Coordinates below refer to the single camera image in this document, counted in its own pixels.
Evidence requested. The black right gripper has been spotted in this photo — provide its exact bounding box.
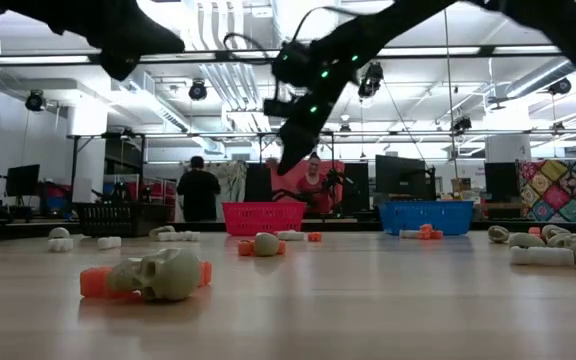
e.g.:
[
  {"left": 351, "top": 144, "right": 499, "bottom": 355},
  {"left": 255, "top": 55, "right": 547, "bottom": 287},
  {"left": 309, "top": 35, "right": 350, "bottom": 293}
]
[{"left": 262, "top": 82, "right": 349, "bottom": 176}]

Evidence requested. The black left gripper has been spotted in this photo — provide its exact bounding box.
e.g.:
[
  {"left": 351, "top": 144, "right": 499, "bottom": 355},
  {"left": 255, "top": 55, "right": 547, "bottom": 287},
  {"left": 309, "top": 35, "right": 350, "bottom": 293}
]
[{"left": 67, "top": 0, "right": 187, "bottom": 81}]

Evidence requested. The person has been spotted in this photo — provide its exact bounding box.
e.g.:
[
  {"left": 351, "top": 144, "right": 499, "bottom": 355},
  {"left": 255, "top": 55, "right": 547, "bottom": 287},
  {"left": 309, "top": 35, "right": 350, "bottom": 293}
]
[
  {"left": 295, "top": 152, "right": 337, "bottom": 216},
  {"left": 176, "top": 155, "right": 222, "bottom": 223}
]

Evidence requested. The red cloth backdrop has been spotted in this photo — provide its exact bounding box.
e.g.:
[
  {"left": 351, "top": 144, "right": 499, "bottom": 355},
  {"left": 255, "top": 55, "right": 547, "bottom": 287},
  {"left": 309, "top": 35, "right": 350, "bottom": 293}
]
[{"left": 267, "top": 158, "right": 347, "bottom": 216}]

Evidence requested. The black partition panel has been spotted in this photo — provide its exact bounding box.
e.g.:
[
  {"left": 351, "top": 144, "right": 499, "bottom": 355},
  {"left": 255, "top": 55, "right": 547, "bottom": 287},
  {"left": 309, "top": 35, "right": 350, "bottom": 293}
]
[
  {"left": 244, "top": 162, "right": 273, "bottom": 203},
  {"left": 342, "top": 162, "right": 370, "bottom": 214}
]

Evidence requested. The leaf-print white cloth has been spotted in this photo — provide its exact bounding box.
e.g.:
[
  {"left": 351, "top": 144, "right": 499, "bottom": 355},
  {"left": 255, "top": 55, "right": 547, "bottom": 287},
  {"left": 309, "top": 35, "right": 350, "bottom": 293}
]
[{"left": 205, "top": 160, "right": 249, "bottom": 221}]

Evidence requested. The red plastic basket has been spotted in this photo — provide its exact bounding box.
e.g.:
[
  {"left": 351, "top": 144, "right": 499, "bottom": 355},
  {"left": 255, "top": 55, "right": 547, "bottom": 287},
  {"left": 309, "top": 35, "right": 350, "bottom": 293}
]
[{"left": 221, "top": 201, "right": 308, "bottom": 237}]

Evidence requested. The white column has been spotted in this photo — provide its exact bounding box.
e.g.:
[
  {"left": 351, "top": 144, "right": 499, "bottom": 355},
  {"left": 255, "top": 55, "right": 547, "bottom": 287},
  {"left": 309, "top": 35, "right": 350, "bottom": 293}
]
[
  {"left": 485, "top": 133, "right": 533, "bottom": 164},
  {"left": 67, "top": 102, "right": 109, "bottom": 201}
]

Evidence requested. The ceiling light strip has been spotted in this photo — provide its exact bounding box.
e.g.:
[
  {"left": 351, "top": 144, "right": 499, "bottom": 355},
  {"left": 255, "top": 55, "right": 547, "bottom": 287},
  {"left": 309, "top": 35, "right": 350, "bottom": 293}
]
[
  {"left": 492, "top": 45, "right": 562, "bottom": 55},
  {"left": 0, "top": 54, "right": 92, "bottom": 65},
  {"left": 377, "top": 46, "right": 482, "bottom": 56}
]

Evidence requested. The blue plastic basket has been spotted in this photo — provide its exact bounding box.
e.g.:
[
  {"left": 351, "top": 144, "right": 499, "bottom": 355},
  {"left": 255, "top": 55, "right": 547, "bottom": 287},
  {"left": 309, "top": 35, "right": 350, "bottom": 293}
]
[{"left": 377, "top": 199, "right": 475, "bottom": 237}]

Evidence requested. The red storage box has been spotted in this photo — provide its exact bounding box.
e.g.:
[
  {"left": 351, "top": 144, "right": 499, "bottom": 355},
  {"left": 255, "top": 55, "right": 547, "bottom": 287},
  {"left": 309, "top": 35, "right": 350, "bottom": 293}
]
[{"left": 36, "top": 180, "right": 73, "bottom": 200}]

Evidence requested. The black plastic basket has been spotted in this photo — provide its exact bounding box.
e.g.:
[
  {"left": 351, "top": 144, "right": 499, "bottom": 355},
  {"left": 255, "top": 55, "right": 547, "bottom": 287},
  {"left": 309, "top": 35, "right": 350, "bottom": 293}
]
[{"left": 75, "top": 201, "right": 172, "bottom": 239}]

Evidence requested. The white bone far right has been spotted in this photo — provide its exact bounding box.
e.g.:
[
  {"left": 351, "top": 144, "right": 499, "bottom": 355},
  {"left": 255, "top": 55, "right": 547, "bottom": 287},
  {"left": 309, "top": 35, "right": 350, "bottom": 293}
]
[{"left": 509, "top": 245, "right": 576, "bottom": 268}]

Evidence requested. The colourful patchwork quilt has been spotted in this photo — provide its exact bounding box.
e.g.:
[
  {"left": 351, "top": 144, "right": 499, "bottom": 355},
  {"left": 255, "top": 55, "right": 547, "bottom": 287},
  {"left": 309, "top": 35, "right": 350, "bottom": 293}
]
[{"left": 516, "top": 158, "right": 576, "bottom": 224}]

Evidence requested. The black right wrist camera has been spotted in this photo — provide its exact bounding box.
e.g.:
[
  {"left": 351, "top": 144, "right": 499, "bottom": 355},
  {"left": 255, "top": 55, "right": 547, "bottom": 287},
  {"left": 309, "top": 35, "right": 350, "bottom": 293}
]
[{"left": 271, "top": 40, "right": 315, "bottom": 89}]

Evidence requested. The black ceiling camera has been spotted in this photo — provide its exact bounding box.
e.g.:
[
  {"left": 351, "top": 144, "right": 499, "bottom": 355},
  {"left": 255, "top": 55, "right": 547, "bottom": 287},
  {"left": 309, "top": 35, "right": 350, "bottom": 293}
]
[
  {"left": 451, "top": 115, "right": 473, "bottom": 135},
  {"left": 188, "top": 78, "right": 209, "bottom": 102},
  {"left": 547, "top": 77, "right": 573, "bottom": 96},
  {"left": 357, "top": 60, "right": 385, "bottom": 100},
  {"left": 24, "top": 89, "right": 48, "bottom": 113}
]

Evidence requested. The silver ventilation duct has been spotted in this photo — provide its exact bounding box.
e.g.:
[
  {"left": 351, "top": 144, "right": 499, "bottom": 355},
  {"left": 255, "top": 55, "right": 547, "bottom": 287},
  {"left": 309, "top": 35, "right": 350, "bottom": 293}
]
[{"left": 505, "top": 55, "right": 576, "bottom": 100}]

